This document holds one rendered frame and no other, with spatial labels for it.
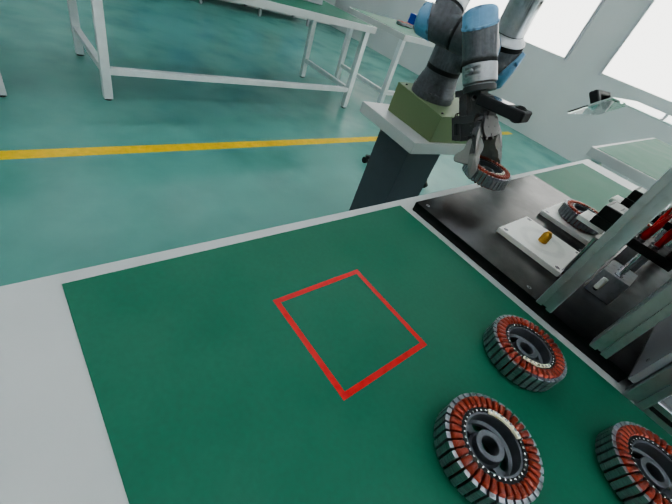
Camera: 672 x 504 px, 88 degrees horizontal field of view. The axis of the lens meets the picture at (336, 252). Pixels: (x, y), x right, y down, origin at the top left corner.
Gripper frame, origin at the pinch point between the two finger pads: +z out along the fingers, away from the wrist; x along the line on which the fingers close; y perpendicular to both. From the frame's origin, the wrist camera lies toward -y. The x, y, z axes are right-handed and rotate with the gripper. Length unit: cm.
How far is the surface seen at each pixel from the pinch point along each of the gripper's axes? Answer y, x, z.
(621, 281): -28.5, 4.6, 19.7
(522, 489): -31, 55, 24
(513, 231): -8.9, 5.5, 11.9
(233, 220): 124, 12, 19
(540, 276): -17.3, 12.4, 18.5
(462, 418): -25, 54, 20
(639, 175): -4, -156, 20
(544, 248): -14.6, 3.1, 15.7
